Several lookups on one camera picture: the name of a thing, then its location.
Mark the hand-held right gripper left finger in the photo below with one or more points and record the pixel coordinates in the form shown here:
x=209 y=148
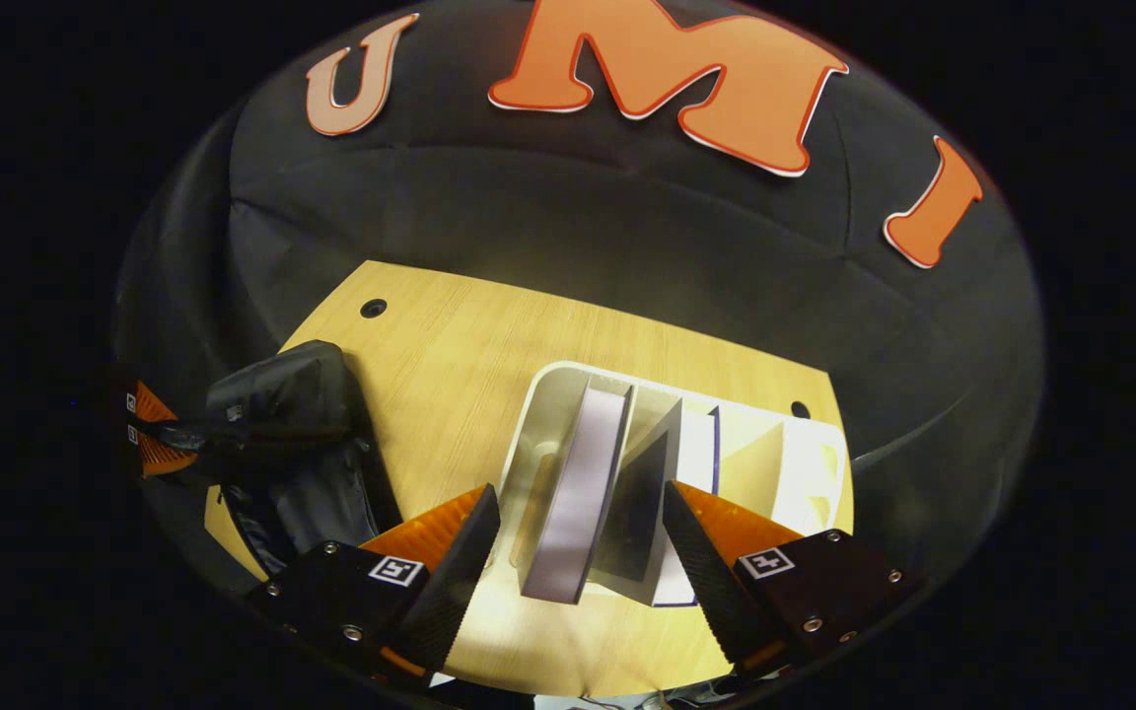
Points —
x=455 y=592

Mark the pale grey book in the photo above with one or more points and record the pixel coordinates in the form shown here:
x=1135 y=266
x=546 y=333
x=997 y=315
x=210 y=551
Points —
x=578 y=493

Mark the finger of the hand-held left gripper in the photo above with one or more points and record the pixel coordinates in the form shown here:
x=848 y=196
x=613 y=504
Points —
x=149 y=406
x=159 y=452

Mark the white bookshelf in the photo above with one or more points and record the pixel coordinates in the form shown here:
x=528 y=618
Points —
x=815 y=463

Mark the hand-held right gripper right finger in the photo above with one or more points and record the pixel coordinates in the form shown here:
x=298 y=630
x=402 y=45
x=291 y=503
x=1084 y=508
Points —
x=711 y=592

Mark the black schoolbag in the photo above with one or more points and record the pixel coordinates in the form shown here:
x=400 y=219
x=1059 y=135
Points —
x=292 y=414

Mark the dark blue cover book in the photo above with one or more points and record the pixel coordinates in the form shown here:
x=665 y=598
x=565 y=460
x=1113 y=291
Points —
x=642 y=513

